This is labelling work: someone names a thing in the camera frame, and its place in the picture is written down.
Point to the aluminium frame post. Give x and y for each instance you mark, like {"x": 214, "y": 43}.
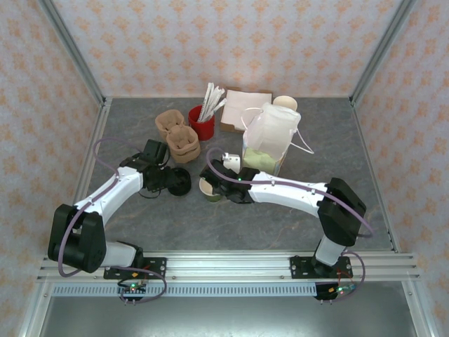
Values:
{"x": 382, "y": 47}
{"x": 72, "y": 47}

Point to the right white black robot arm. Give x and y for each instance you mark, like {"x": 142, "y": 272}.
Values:
{"x": 287, "y": 191}

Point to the brown cardboard napkin tray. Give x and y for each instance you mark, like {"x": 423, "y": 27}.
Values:
{"x": 228, "y": 127}

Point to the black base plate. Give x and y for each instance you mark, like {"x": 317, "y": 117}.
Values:
{"x": 301, "y": 267}
{"x": 156, "y": 267}

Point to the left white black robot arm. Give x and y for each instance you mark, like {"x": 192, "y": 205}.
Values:
{"x": 115, "y": 189}

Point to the green paper coffee cup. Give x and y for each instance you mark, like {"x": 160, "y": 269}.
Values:
{"x": 210, "y": 197}

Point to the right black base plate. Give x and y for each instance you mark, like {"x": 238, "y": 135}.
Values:
{"x": 301, "y": 267}

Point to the aluminium frame leg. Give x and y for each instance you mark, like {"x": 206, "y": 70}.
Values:
{"x": 34, "y": 316}
{"x": 418, "y": 316}

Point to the brown pulp cup carrier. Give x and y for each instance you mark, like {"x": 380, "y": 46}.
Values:
{"x": 182, "y": 138}

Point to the left circuit board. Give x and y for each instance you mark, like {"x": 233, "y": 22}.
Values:
{"x": 132, "y": 289}

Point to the cream paper cup stack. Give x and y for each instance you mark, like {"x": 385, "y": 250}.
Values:
{"x": 286, "y": 103}

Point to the red plastic straw cup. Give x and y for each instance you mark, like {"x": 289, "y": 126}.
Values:
{"x": 203, "y": 130}

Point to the white green paper bag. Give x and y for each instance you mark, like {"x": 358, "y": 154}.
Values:
{"x": 270, "y": 133}

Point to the aluminium mounting rail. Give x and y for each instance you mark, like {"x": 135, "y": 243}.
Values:
{"x": 228, "y": 267}

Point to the grey metal shelf panel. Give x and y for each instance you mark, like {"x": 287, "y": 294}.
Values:
{"x": 224, "y": 319}

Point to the right circuit board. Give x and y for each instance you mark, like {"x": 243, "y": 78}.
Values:
{"x": 338, "y": 290}

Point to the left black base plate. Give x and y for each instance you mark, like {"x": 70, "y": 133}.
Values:
{"x": 156, "y": 267}

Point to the circuit board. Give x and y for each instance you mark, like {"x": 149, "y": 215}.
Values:
{"x": 338, "y": 290}
{"x": 132, "y": 289}

